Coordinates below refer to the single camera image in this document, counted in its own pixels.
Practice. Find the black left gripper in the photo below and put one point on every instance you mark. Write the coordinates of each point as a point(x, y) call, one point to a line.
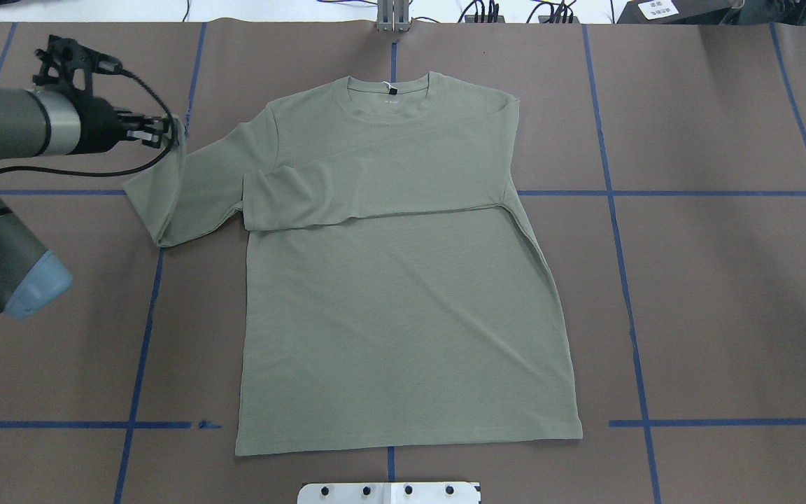
point(100, 123)

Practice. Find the olive green long-sleeve shirt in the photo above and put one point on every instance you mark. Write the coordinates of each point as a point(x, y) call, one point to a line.
point(396, 293)

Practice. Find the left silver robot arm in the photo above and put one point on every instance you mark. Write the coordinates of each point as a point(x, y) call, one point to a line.
point(31, 275)

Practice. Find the aluminium frame post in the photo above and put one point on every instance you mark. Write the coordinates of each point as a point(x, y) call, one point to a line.
point(392, 16)

